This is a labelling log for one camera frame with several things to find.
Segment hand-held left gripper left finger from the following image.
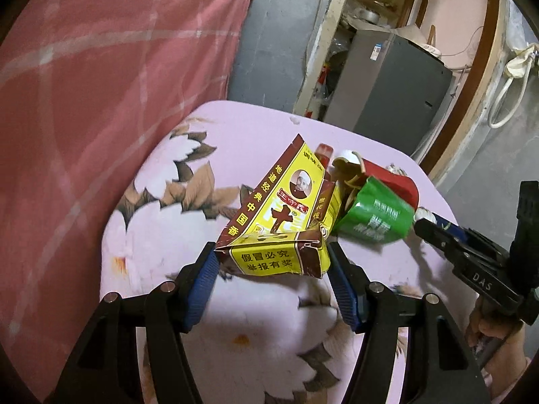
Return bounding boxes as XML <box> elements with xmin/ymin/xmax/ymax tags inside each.
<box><xmin>46</xmin><ymin>242</ymin><xmax>220</xmax><ymax>404</ymax></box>

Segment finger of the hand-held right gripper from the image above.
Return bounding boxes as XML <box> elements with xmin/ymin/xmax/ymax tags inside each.
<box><xmin>413</xmin><ymin>217</ymin><xmax>478</xmax><ymax>271</ymax></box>
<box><xmin>432</xmin><ymin>212</ymin><xmax>513</xmax><ymax>258</ymax></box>

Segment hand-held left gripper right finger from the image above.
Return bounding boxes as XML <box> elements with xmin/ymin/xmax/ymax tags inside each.
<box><xmin>326</xmin><ymin>242</ymin><xmax>493</xmax><ymax>404</ymax></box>

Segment yellow brown spice box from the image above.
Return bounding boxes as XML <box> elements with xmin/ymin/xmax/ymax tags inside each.
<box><xmin>215</xmin><ymin>134</ymin><xmax>343</xmax><ymax>279</ymax></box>

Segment person's right forearm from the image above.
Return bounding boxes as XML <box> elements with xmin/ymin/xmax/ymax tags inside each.
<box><xmin>480</xmin><ymin>337</ymin><xmax>530</xmax><ymax>403</ymax></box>

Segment person's right hand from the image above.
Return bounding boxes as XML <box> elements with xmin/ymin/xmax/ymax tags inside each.
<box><xmin>465</xmin><ymin>301</ymin><xmax>527</xmax><ymax>365</ymax></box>

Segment green paper cup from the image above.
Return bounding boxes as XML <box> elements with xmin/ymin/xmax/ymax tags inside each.
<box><xmin>335</xmin><ymin>176</ymin><xmax>415</xmax><ymax>247</ymax></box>

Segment red paper cup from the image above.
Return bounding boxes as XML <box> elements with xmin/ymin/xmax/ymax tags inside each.
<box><xmin>330</xmin><ymin>148</ymin><xmax>420</xmax><ymax>209</ymax></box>

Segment cream rubber gloves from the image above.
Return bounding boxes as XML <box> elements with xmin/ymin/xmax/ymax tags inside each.
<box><xmin>504</xmin><ymin>42</ymin><xmax>539</xmax><ymax>79</ymax></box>

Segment pink checked cloth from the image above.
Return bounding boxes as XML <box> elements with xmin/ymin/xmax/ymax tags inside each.
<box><xmin>0</xmin><ymin>0</ymin><xmax>254</xmax><ymax>390</ymax></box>

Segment aluminium cooking pot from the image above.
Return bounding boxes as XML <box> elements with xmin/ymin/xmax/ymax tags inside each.
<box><xmin>349</xmin><ymin>6</ymin><xmax>382</xmax><ymax>26</ymax></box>

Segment white hose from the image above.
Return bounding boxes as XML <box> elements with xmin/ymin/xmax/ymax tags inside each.
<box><xmin>488</xmin><ymin>50</ymin><xmax>534</xmax><ymax>129</ymax></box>

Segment wooden door frame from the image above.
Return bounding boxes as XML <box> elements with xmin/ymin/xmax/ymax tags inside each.
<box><xmin>292</xmin><ymin>0</ymin><xmax>513</xmax><ymax>187</ymax></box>

